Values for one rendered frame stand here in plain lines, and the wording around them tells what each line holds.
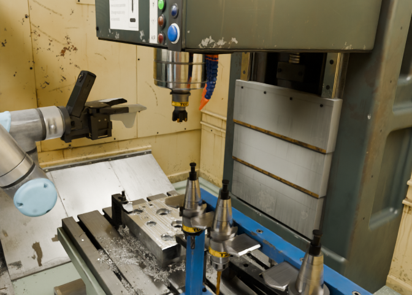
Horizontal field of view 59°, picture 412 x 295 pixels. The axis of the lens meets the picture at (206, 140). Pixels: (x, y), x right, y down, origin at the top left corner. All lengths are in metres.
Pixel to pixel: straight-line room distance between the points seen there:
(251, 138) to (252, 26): 0.78
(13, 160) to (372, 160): 1.02
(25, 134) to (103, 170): 1.27
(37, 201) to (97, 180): 1.30
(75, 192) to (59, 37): 0.78
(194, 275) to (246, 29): 0.63
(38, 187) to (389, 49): 0.98
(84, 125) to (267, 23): 0.49
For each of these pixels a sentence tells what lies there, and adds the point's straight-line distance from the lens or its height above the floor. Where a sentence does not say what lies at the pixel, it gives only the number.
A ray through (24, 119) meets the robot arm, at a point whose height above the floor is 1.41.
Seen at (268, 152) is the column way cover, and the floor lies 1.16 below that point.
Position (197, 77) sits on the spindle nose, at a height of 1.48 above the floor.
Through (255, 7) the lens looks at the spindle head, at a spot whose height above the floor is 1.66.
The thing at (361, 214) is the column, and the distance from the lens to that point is 1.35.
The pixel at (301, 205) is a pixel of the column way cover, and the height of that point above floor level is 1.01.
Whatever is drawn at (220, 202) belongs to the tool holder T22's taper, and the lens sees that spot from 0.73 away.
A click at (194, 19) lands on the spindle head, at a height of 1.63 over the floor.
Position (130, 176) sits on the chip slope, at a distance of 2.11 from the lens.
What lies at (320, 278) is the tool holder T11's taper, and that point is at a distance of 0.62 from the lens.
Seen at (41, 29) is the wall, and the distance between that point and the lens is 1.95.
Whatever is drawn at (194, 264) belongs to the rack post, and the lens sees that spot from 1.00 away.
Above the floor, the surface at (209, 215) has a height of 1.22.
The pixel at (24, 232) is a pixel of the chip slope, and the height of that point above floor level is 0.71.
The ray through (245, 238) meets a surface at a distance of 0.75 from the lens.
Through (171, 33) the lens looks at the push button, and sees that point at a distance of 0.70.
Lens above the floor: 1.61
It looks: 17 degrees down
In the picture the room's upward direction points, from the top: 3 degrees clockwise
